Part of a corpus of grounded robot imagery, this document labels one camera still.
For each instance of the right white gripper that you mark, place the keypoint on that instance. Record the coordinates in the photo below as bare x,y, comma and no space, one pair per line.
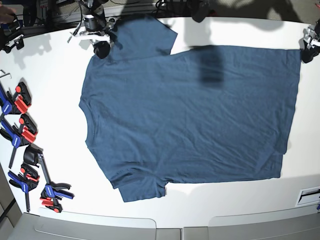
100,40

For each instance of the long-bar blue red clamp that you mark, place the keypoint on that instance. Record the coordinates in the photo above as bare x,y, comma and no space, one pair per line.
53,193

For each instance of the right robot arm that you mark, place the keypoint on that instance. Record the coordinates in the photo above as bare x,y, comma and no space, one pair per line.
94,27

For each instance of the left grey chair back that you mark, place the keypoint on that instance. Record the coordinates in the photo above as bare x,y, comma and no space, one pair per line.
79,226

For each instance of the top blue red clamp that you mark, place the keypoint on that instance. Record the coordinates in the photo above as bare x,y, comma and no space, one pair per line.
15,104

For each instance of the metal hex key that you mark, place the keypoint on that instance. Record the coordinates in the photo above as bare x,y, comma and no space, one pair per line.
4,74

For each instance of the grey chair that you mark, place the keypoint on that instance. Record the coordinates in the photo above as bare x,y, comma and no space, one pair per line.
79,226
302,223

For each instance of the white label slot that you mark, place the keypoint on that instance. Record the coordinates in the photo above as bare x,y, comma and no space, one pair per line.
308,196

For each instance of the blue T-shirt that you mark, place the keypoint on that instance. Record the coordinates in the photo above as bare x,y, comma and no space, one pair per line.
212,114

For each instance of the person hand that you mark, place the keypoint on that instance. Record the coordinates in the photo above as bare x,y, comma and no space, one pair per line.
6,14

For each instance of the aluminium rail with cables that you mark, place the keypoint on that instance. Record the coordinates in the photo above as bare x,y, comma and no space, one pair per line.
26,14

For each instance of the right grey chair back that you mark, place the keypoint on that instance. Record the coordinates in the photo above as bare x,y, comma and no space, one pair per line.
302,223

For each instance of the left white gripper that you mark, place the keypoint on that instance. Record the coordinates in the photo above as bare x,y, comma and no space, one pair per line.
311,43

